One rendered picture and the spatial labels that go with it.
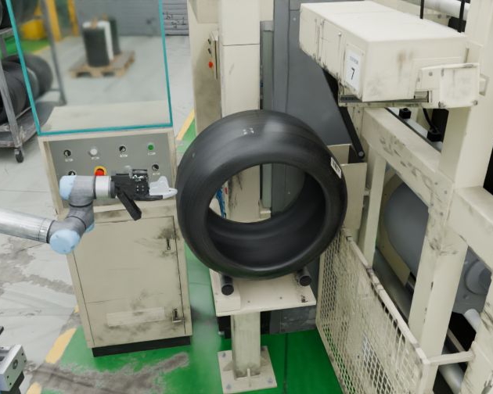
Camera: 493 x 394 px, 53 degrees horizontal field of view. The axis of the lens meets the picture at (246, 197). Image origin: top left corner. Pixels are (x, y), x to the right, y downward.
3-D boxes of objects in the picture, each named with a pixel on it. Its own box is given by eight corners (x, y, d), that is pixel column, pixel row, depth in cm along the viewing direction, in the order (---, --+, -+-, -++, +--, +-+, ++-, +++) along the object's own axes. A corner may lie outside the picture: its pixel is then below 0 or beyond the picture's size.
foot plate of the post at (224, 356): (217, 353, 264) (217, 348, 262) (266, 346, 267) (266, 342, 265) (223, 394, 240) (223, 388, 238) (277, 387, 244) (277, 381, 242)
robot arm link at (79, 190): (64, 193, 161) (62, 170, 157) (98, 194, 163) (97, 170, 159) (59, 205, 154) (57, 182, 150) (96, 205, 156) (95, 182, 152)
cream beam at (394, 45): (296, 48, 170) (298, 3, 163) (366, 44, 173) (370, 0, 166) (359, 104, 117) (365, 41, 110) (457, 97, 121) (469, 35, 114)
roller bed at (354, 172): (312, 207, 220) (316, 146, 205) (344, 204, 221) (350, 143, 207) (325, 231, 203) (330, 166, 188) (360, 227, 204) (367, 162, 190)
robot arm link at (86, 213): (63, 239, 157) (59, 210, 152) (75, 220, 167) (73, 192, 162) (88, 241, 158) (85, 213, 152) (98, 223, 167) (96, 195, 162)
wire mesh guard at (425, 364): (314, 323, 240) (324, 198, 206) (318, 322, 241) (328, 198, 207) (390, 512, 163) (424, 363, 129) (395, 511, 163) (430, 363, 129)
